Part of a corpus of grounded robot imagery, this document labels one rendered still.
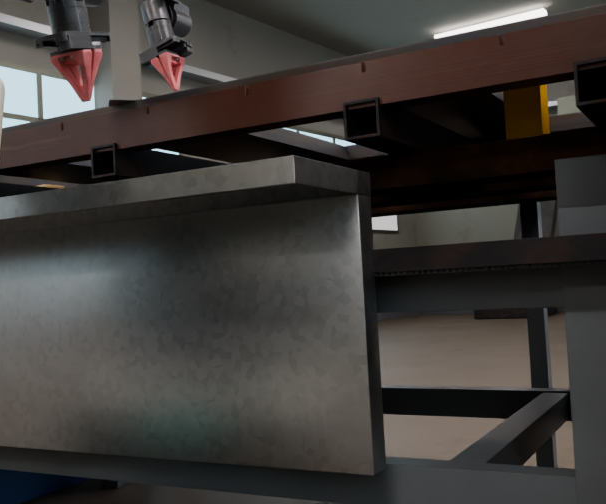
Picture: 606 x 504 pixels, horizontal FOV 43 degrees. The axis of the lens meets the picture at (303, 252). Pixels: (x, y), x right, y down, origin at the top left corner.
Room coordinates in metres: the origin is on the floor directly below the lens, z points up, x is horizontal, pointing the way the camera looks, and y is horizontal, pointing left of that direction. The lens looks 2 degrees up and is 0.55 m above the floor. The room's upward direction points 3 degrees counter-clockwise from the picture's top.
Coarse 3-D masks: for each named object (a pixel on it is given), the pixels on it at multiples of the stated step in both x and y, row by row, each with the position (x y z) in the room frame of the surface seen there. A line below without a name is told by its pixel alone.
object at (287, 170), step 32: (256, 160) 0.85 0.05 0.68; (288, 160) 0.83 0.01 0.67; (64, 192) 0.99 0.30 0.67; (96, 192) 0.96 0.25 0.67; (128, 192) 0.94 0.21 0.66; (160, 192) 0.91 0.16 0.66; (192, 192) 0.89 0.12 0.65; (224, 192) 1.11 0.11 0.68; (256, 192) 1.08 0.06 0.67; (288, 192) 1.06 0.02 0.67; (320, 192) 1.03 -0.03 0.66; (352, 192) 0.95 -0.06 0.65; (0, 224) 1.33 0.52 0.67; (32, 224) 1.29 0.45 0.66; (64, 224) 1.26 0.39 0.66
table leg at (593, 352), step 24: (576, 168) 0.93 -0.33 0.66; (600, 168) 0.91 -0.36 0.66; (600, 192) 0.91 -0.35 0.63; (576, 216) 0.93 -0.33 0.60; (600, 216) 0.91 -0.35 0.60; (600, 264) 0.92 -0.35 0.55; (576, 288) 0.93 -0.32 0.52; (600, 288) 0.92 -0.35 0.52; (576, 312) 0.93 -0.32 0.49; (600, 312) 0.92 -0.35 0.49; (576, 336) 0.93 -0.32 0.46; (600, 336) 0.92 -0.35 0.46; (576, 360) 0.93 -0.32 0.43; (600, 360) 0.92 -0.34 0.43; (576, 384) 0.93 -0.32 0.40; (600, 384) 0.92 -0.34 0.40; (576, 408) 0.94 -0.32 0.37; (600, 408) 0.92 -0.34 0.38; (576, 432) 0.94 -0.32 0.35; (600, 432) 0.92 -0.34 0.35; (576, 456) 0.94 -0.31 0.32; (600, 456) 0.92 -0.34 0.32; (576, 480) 0.94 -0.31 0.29; (600, 480) 0.92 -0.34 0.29
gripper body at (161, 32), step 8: (160, 24) 1.65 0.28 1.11; (168, 24) 1.66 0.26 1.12; (152, 32) 1.65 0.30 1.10; (160, 32) 1.65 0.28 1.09; (168, 32) 1.66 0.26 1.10; (152, 40) 1.66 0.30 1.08; (160, 40) 1.65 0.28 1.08; (168, 40) 1.63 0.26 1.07; (176, 40) 1.63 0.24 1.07; (184, 40) 1.66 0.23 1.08; (152, 48) 1.65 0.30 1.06; (160, 48) 1.65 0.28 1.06; (168, 48) 1.67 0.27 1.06
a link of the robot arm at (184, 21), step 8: (168, 0) 1.69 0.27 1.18; (176, 0) 1.70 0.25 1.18; (176, 8) 1.72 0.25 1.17; (184, 8) 1.74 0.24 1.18; (176, 16) 1.71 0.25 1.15; (184, 16) 1.73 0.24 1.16; (176, 24) 1.71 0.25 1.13; (184, 24) 1.73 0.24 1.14; (176, 32) 1.73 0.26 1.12; (184, 32) 1.75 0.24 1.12
